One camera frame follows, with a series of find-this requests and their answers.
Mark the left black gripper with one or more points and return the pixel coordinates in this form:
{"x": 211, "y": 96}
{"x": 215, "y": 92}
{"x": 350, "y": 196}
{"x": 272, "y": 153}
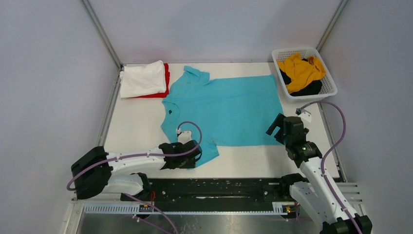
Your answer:
{"x": 190, "y": 165}

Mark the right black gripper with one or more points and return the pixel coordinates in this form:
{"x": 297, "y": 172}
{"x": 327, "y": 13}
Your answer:
{"x": 279, "y": 121}

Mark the turquoise t-shirt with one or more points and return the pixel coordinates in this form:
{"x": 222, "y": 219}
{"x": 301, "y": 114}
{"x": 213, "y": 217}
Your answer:
{"x": 230, "y": 112}

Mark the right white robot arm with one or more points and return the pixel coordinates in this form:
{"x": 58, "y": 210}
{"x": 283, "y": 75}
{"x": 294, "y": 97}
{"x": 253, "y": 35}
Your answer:
{"x": 314, "y": 189}

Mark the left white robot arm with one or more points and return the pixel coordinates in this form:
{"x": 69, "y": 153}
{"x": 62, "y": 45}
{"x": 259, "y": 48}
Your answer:
{"x": 99, "y": 172}

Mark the black t-shirt in basket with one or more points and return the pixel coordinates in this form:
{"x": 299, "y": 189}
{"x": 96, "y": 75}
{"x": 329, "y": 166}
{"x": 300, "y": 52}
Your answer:
{"x": 311, "y": 89}

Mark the white plastic basket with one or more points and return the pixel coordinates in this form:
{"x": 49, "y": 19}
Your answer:
{"x": 328, "y": 87}

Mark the yellow t-shirt in basket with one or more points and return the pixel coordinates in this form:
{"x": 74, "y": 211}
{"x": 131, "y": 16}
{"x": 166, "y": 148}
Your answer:
{"x": 301, "y": 72}

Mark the red folded t-shirt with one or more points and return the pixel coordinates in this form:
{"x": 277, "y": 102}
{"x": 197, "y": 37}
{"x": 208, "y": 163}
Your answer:
{"x": 167, "y": 80}

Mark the white folded t-shirt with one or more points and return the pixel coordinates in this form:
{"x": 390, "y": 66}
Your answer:
{"x": 139, "y": 80}

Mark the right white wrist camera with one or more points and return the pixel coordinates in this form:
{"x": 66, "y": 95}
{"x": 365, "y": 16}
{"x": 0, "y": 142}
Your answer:
{"x": 304, "y": 115}

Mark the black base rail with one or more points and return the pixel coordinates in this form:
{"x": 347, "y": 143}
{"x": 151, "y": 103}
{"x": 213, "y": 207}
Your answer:
{"x": 218, "y": 194}

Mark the right table edge rail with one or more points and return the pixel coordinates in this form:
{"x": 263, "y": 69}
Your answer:
{"x": 334, "y": 145}

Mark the table edge rail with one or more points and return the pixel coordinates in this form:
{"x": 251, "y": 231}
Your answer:
{"x": 103, "y": 131}
{"x": 334, "y": 145}

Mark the left table edge rail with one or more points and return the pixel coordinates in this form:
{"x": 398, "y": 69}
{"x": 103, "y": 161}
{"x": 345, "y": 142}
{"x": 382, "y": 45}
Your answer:
{"x": 103, "y": 131}

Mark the right corner aluminium post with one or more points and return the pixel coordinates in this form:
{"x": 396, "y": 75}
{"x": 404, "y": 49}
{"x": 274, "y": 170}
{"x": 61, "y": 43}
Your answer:
{"x": 338, "y": 11}

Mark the corner aluminium post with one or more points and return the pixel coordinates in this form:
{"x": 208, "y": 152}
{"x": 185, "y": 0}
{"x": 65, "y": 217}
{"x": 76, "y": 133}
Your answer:
{"x": 338, "y": 11}
{"x": 101, "y": 33}

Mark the left corner aluminium post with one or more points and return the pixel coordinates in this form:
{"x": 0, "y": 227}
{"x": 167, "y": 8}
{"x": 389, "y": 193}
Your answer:
{"x": 101, "y": 33}

